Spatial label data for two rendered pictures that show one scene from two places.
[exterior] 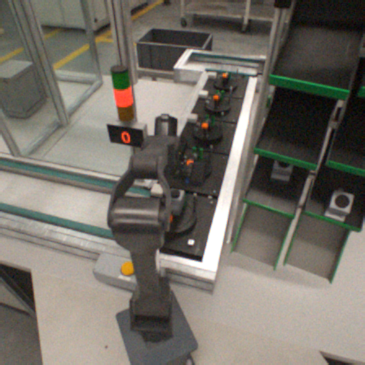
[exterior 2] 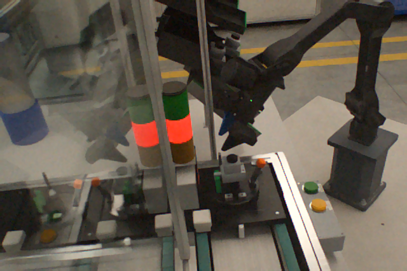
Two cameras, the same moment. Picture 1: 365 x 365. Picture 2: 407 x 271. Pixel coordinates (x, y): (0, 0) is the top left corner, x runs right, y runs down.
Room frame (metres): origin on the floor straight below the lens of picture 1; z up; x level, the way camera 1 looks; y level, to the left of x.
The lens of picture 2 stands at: (0.90, 0.77, 1.73)
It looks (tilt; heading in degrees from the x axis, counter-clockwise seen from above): 35 degrees down; 254
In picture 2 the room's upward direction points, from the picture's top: 6 degrees counter-clockwise
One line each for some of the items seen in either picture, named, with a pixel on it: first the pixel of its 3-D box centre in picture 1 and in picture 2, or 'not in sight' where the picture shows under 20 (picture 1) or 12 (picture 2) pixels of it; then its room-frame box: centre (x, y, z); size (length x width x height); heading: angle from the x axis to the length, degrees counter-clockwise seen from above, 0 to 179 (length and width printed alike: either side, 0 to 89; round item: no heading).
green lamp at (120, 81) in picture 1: (120, 78); (174, 102); (0.77, 0.17, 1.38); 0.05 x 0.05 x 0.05
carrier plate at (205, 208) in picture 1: (176, 219); (234, 193); (0.61, 0.02, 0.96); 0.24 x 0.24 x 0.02; 74
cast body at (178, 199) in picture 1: (176, 197); (229, 167); (0.62, 0.02, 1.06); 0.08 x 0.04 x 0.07; 165
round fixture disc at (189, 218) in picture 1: (176, 216); (234, 189); (0.61, 0.02, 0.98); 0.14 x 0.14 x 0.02
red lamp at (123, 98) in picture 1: (123, 94); (177, 125); (0.77, 0.17, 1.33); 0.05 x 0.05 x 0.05
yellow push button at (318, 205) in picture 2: (128, 269); (318, 206); (0.42, 0.16, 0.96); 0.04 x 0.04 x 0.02
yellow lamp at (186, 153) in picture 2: (125, 110); (180, 146); (0.77, 0.17, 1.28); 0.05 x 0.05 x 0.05
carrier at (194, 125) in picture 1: (208, 125); not in sight; (1.09, -0.11, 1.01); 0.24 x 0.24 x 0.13; 74
